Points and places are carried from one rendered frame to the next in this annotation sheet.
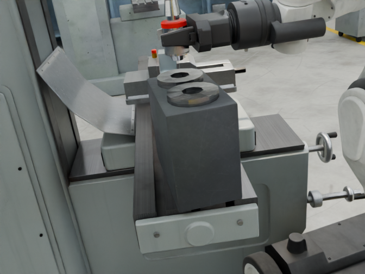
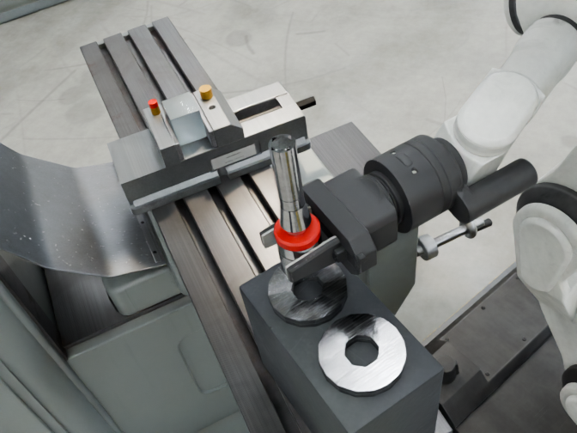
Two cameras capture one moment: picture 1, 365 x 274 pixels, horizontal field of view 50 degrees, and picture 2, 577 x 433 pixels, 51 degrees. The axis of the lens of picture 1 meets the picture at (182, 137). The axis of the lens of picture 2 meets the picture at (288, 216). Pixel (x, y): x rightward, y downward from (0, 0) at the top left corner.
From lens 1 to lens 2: 50 cm
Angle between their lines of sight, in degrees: 25
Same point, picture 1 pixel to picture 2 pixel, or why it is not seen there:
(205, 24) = (364, 240)
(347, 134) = (531, 261)
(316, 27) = (525, 185)
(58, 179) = (51, 362)
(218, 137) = (416, 411)
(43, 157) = (20, 350)
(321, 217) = not seen: hidden behind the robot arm
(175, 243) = not seen: outside the picture
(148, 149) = (234, 343)
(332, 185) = not seen: hidden behind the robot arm
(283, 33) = (481, 211)
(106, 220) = (137, 376)
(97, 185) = (114, 342)
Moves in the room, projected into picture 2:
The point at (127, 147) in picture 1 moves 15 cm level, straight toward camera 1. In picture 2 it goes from (152, 279) to (186, 337)
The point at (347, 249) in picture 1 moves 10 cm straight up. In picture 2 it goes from (505, 350) to (513, 323)
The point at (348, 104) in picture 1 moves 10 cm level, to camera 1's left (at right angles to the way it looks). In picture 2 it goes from (537, 230) to (475, 258)
